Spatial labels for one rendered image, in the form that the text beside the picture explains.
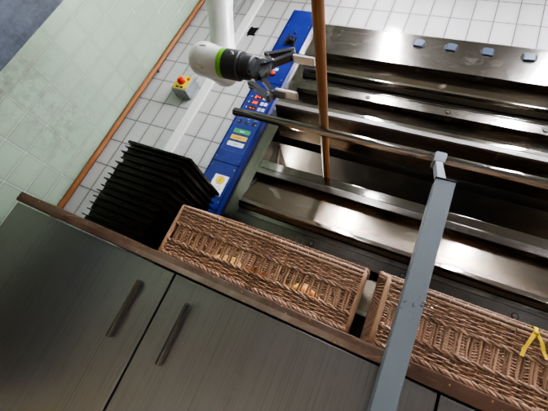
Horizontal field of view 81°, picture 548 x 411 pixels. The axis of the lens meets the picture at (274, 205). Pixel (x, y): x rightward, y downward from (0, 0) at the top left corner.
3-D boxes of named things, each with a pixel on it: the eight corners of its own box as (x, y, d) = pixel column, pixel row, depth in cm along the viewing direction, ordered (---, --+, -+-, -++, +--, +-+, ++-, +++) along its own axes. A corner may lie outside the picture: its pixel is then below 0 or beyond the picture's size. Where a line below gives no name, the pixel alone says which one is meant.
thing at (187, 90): (176, 96, 180) (184, 83, 183) (191, 99, 177) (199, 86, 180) (170, 86, 174) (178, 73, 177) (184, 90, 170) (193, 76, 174)
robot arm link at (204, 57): (178, 68, 104) (184, 33, 101) (200, 79, 115) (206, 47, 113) (214, 77, 99) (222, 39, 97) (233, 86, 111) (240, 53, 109)
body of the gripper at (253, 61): (251, 66, 106) (276, 71, 103) (240, 86, 103) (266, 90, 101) (245, 46, 99) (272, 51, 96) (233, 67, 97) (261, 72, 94)
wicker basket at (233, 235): (214, 282, 133) (242, 223, 141) (346, 341, 115) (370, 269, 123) (152, 249, 89) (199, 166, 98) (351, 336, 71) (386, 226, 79)
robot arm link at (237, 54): (214, 60, 97) (228, 38, 100) (227, 88, 107) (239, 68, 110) (232, 64, 95) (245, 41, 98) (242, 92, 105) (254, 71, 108)
